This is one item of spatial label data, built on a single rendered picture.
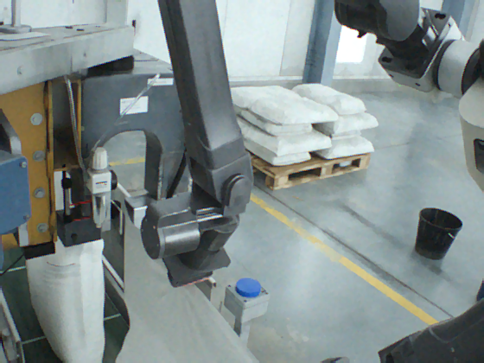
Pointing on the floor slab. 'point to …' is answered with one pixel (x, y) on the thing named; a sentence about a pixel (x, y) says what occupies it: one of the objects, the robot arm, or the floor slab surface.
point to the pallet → (275, 175)
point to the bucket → (436, 232)
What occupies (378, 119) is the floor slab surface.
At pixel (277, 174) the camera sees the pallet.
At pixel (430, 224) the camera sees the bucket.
